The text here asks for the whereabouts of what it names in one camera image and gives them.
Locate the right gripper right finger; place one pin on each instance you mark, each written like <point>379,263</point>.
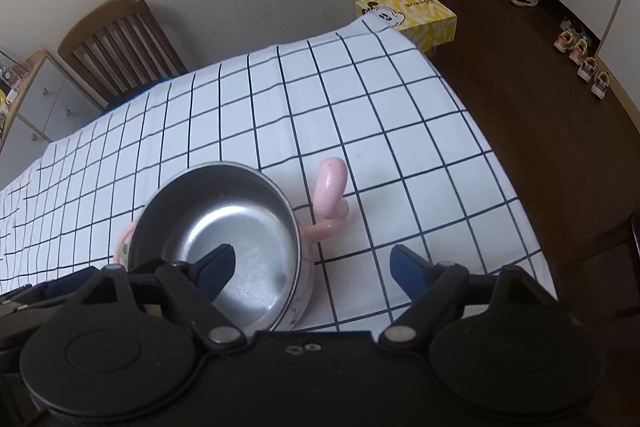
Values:
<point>435,292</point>

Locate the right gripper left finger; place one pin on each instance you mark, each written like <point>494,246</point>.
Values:
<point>191,288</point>

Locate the pink steel-lined pot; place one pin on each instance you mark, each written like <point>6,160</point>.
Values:
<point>225,203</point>

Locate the checked white tablecloth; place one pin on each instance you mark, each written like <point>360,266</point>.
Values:
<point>420,171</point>

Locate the wooden sideboard cabinet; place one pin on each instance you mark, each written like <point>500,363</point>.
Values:
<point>48,104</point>

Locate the wooden chair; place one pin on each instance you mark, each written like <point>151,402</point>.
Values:
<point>120,50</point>

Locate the yellow tissue box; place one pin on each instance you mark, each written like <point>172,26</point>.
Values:
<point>427,23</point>

